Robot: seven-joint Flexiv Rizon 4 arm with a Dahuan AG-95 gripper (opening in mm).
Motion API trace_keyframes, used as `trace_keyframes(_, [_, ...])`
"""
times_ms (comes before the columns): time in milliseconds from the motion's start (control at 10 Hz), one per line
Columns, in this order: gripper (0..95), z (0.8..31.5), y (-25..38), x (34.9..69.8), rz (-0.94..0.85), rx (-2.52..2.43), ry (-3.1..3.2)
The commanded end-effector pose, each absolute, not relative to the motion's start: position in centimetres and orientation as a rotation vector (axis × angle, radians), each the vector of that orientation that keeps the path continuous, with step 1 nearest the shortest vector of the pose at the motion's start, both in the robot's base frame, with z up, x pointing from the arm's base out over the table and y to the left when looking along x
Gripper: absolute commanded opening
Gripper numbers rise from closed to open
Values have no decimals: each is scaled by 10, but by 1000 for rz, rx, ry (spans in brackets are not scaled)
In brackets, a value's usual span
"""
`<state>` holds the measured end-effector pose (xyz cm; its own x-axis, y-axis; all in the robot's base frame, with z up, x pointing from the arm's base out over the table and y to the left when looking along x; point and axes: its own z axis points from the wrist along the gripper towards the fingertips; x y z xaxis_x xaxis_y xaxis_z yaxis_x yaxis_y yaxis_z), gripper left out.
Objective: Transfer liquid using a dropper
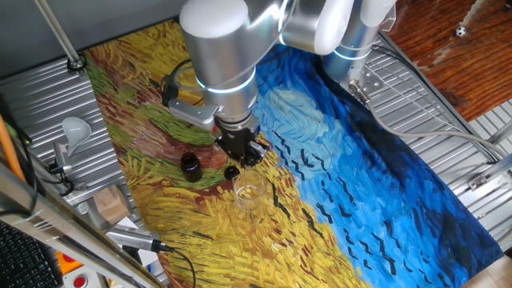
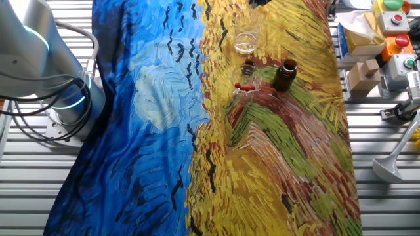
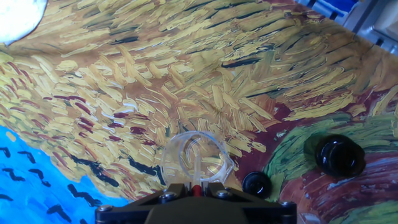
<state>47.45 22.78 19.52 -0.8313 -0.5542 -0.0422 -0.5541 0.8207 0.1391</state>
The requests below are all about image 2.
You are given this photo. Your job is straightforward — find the small wooden block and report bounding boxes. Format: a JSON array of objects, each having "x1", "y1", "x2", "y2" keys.
[{"x1": 360, "y1": 58, "x2": 381, "y2": 77}]

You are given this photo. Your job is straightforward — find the clear dropper beaker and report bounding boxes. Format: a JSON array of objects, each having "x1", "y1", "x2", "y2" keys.
[{"x1": 230, "y1": 63, "x2": 263, "y2": 106}]

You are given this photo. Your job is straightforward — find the orange box red button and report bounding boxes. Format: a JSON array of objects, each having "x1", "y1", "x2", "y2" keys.
[{"x1": 380, "y1": 34, "x2": 415, "y2": 63}]

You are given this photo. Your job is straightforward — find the small cardboard box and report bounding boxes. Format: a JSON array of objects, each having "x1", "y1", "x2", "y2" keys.
[{"x1": 346, "y1": 62, "x2": 381, "y2": 93}]

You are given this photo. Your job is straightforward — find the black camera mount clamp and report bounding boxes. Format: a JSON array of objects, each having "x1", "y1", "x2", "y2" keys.
[{"x1": 379, "y1": 97, "x2": 420, "y2": 123}]

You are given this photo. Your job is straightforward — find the white paper sheet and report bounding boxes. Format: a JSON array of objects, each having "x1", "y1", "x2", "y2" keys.
[{"x1": 341, "y1": 0, "x2": 374, "y2": 10}]

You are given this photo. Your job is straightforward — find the grey box red button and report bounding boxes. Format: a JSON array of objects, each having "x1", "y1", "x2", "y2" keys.
[{"x1": 376, "y1": 11, "x2": 411, "y2": 37}]

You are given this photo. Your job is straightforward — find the tissue paper pack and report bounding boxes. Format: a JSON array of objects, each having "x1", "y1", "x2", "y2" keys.
[{"x1": 337, "y1": 9, "x2": 387, "y2": 64}]

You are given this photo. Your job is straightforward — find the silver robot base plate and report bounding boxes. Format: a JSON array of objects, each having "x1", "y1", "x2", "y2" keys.
[{"x1": 43, "y1": 108, "x2": 87, "y2": 149}]

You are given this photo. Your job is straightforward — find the yellow box green button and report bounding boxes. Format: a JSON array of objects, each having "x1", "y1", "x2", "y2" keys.
[{"x1": 373, "y1": 0, "x2": 405, "y2": 14}]

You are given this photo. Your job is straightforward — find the silver depth camera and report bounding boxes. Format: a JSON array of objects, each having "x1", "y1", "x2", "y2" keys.
[{"x1": 406, "y1": 70, "x2": 420, "y2": 101}]

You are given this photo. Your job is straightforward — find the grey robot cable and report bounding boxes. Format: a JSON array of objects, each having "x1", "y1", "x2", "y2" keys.
[{"x1": 54, "y1": 20, "x2": 100, "y2": 81}]

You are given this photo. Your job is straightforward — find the painted wheatfield print cloth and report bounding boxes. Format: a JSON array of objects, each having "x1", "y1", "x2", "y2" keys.
[{"x1": 42, "y1": 0, "x2": 364, "y2": 236}]

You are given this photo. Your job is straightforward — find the clear beaker with liquid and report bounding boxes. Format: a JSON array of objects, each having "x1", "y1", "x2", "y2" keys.
[{"x1": 233, "y1": 9, "x2": 264, "y2": 55}]

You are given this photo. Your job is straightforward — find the brown glass bottle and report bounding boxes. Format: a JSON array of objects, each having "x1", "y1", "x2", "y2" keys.
[{"x1": 271, "y1": 58, "x2": 299, "y2": 93}]

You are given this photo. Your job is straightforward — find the grey box green button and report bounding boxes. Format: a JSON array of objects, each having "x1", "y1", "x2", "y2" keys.
[{"x1": 383, "y1": 54, "x2": 418, "y2": 82}]

